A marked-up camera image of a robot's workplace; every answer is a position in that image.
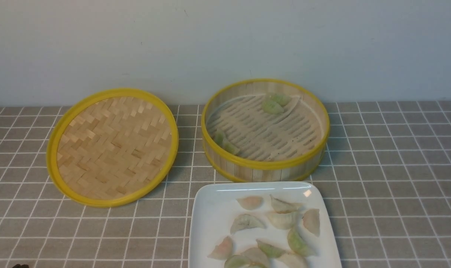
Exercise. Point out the white dumpling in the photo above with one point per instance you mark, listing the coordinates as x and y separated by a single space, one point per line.
283 207

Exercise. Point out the green dumpling steamer left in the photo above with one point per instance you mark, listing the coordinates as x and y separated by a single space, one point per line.
219 137

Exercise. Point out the green dumpling steamer front-left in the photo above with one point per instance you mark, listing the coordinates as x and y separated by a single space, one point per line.
229 147

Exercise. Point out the pale dumpling plate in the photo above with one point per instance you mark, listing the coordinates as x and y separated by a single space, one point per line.
246 221
282 221
311 221
256 258
292 260

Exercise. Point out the bamboo steamer lid yellow rim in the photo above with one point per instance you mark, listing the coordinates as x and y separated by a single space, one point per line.
113 147

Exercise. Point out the bamboo steamer basket yellow rim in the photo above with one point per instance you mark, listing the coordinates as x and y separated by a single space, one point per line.
238 169

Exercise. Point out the green dumpling plate middle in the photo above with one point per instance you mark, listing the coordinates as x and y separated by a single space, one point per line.
269 250

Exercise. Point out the green dumpling steamer back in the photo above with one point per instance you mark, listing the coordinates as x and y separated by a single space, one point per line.
279 98

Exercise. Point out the pink dumpling plate top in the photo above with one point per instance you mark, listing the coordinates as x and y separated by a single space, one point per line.
250 202

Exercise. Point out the green dumpling plate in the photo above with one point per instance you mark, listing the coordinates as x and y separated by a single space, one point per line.
269 250
240 261
298 245

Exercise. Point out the dark object bottom left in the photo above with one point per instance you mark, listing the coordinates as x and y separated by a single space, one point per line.
21 266

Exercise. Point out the green dumpling plate right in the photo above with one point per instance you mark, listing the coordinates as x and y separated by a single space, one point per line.
298 245

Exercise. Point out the green dumpling plate bottom left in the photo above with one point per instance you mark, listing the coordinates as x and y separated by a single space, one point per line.
240 261

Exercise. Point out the green dumpling steamer middle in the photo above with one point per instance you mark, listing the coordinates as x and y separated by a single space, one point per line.
269 106

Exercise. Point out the white square plate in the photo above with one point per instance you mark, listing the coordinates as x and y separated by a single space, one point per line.
215 208

